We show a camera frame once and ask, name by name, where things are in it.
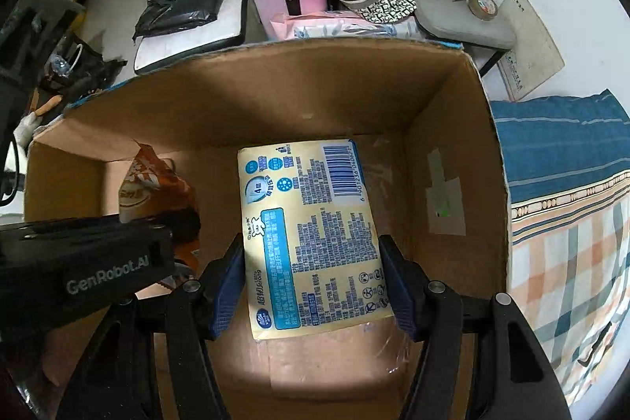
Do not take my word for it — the beige paper board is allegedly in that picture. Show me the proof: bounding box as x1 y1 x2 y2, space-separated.
498 0 565 101

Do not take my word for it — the orange snack bag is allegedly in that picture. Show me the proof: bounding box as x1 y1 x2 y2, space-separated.
119 144 201 280

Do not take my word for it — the tape roll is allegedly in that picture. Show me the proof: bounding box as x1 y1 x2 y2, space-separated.
467 0 498 21

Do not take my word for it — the plaid checkered quilt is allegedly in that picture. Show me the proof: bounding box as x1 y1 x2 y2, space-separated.
491 91 629 404

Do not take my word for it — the pink tissue package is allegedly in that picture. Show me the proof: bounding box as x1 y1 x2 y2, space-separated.
270 11 426 41

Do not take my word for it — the brown cardboard box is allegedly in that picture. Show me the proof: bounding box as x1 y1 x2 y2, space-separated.
24 37 510 419

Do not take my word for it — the yellow tissue pack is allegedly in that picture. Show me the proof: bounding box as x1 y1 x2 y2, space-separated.
237 140 393 340

